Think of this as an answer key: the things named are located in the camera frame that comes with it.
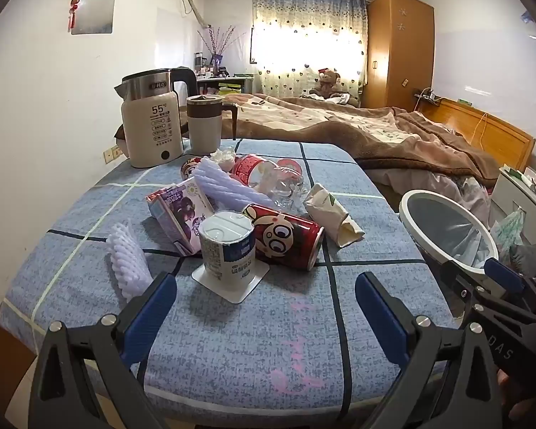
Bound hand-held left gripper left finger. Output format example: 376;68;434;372
28;272;178;429

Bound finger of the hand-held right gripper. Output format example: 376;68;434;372
438;259;536;325
485;258;536;318

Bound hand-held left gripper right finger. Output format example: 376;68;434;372
356;272;505;429

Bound white foam net sleeve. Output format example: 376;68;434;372
106;220;155;303

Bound white round trash bin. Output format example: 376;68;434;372
399;190;500;275

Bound white yogurt cup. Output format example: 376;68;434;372
192;211;270;303

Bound purple drink carton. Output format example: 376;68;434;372
145;178;215;256

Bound white green paper wrapper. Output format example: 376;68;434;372
304;183;366;248

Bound red cartoon drink can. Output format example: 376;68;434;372
241;203;325;271

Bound long purple foam net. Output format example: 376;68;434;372
193;159;275;211

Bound white tissue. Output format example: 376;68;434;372
210;147;237;173

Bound crushed clear plastic bottle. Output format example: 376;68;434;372
231;154;307;210

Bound clear jelly cup red lid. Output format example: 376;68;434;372
270;157;308;188

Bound person's right hand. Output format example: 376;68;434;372
496;368;525;418

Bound grey chair cushion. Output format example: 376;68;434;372
509;241;536;278

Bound green printed plastic bag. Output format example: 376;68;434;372
491;206;525;251

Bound clear bin liner bag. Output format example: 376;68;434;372
406;194;494;269

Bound grey nightstand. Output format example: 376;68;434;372
491;167;536;235

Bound pale pink bedsheet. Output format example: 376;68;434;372
433;174;492;221

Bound blue checked tablecloth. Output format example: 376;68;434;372
0;138;456;412

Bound wooden bed headboard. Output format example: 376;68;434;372
422;97;536;173

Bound cream electric kettle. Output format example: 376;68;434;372
114;67;198;169

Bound white brown lidded mug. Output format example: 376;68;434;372
186;95;238;155

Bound brown bed blanket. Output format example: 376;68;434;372
219;93;503;185

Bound brown teddy bear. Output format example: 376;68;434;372
309;68;342;99

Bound wooden wardrobe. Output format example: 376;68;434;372
361;0;435;109

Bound purple flower branches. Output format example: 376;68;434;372
197;24;237;68

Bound heart print curtain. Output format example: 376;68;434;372
251;0;368;99

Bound air conditioner pipe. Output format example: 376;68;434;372
179;0;213;28

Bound yellowish charging cable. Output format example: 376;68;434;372
472;114;491;144

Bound small wall shelf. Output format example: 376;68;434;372
413;88;443;104

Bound blue flower wall sticker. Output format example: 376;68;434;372
520;9;536;41

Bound silver wall poster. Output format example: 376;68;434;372
70;0;117;35

